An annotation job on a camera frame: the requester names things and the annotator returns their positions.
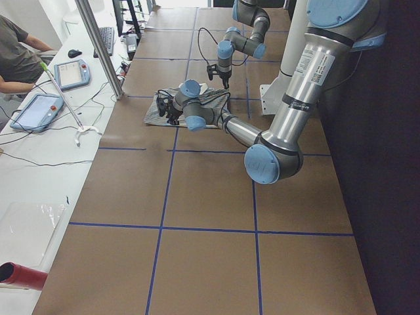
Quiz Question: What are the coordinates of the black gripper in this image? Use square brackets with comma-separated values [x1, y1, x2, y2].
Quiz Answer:
[219, 71, 230, 89]
[165, 98, 183, 126]

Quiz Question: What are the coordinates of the navy white striped polo shirt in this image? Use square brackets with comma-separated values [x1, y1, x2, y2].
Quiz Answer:
[143, 80, 230, 131]

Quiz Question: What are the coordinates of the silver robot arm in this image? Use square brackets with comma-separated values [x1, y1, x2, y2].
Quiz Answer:
[213, 1, 270, 89]
[156, 1, 389, 184]

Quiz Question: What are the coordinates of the metal reacher grabber tool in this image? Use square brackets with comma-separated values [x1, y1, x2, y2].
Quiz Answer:
[40, 62, 102, 147]

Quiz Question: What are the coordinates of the black keyboard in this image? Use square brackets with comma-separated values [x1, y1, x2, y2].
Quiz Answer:
[99, 26, 114, 56]

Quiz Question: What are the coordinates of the upper teach pendant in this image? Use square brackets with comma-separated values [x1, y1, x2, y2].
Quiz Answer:
[54, 59, 91, 91]

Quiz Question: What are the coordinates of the teach pendant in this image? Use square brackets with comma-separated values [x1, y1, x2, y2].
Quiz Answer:
[54, 59, 91, 91]
[10, 93, 64, 133]

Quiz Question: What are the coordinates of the black computer mouse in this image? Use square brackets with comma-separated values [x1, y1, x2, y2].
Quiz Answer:
[68, 49, 82, 58]

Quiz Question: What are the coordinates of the lower teach pendant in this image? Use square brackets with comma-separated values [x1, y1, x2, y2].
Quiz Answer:
[10, 93, 64, 133]

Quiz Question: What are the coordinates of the seated person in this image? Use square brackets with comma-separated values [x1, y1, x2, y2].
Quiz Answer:
[1, 16, 53, 94]

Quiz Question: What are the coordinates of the clear plastic sheet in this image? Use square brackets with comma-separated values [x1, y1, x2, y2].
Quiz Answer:
[1, 202, 66, 268]

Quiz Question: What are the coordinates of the red cylinder bottle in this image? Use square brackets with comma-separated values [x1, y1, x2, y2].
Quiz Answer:
[1, 262, 48, 291]

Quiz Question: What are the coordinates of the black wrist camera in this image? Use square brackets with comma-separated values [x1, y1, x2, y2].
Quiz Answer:
[156, 96, 172, 117]
[206, 64, 219, 81]

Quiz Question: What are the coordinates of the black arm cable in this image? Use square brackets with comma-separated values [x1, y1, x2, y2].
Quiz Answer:
[196, 26, 250, 66]
[156, 88, 232, 135]

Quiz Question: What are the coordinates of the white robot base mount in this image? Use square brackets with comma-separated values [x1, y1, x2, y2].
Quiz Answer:
[260, 0, 308, 116]

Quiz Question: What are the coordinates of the aluminium frame post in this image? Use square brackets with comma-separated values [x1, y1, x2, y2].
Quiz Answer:
[75, 0, 123, 100]

